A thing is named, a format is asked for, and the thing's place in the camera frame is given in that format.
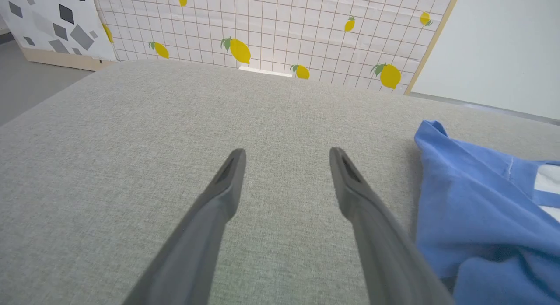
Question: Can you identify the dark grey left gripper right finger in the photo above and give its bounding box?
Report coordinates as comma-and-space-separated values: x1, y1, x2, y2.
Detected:
329, 146, 456, 305

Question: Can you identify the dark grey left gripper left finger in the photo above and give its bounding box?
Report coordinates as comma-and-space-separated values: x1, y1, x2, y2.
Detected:
122, 148, 247, 305

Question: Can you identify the blue and white shirt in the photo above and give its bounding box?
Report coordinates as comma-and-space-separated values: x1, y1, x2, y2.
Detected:
413, 119, 560, 305

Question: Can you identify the grey fabric sofa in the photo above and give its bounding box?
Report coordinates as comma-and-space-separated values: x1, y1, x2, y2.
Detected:
0, 59, 560, 305

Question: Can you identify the white rectangular box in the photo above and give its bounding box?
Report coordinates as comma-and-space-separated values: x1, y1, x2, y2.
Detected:
238, 65, 293, 78

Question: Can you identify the lemon print grid panel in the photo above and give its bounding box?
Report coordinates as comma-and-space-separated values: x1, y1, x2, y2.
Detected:
89, 0, 463, 96

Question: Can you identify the white partition board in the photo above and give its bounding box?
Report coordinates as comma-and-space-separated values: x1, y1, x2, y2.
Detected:
405, 0, 560, 123

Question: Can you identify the grey geometric print panel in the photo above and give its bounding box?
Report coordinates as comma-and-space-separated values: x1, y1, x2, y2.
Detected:
0, 0, 119, 72

